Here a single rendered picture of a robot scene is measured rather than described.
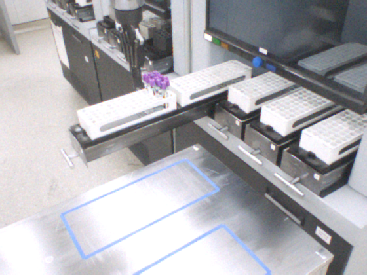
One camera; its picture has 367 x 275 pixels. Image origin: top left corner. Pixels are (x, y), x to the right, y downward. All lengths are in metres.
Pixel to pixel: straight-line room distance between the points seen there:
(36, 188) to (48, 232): 1.41
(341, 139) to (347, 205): 0.17
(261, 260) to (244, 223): 0.09
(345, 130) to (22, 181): 1.80
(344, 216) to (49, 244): 0.69
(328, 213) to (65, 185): 1.55
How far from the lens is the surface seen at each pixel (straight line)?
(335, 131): 1.06
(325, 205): 1.04
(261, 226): 0.83
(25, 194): 2.26
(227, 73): 1.32
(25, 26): 4.69
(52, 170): 2.35
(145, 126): 1.14
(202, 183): 0.91
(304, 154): 1.04
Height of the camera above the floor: 1.44
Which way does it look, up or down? 36 degrees down
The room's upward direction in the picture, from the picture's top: 3 degrees counter-clockwise
